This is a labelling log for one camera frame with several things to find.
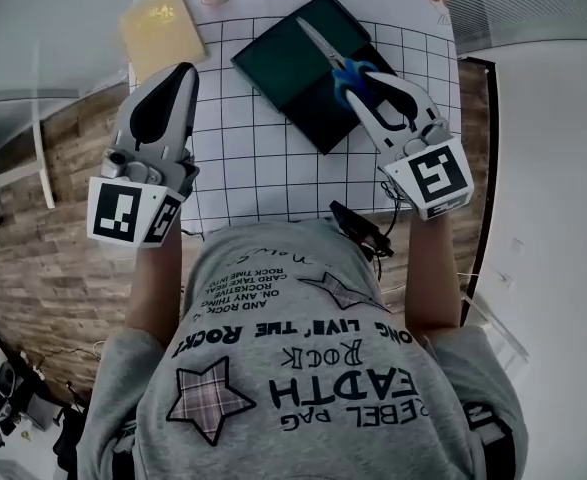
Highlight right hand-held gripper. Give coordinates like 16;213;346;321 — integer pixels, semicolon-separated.
345;71;476;222

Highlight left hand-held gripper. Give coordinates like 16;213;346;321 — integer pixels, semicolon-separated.
86;61;201;250

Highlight blue-handled scissors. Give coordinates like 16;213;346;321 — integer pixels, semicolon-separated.
295;15;383;115

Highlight dark green box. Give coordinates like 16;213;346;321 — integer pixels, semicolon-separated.
281;42;400;157

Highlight person's left forearm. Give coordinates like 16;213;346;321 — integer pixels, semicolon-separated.
125;225;187;344

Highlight person's right forearm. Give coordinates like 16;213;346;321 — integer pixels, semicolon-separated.
403;207;463;337

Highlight white grid tablecloth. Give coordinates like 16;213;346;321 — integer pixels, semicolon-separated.
126;0;462;239

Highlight white side desk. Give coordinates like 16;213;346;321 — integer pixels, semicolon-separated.
0;100;58;263

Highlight yellow gold-printed book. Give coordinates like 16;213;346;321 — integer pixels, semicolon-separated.
118;0;210;87

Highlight black waist-mounted device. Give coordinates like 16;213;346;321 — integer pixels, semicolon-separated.
328;200;395;260

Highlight grey printed sweatshirt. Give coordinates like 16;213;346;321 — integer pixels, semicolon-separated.
75;217;530;480

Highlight black equipment pile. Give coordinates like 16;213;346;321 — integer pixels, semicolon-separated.
0;350;92;464

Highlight black cable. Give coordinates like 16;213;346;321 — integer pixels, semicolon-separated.
378;180;413;242

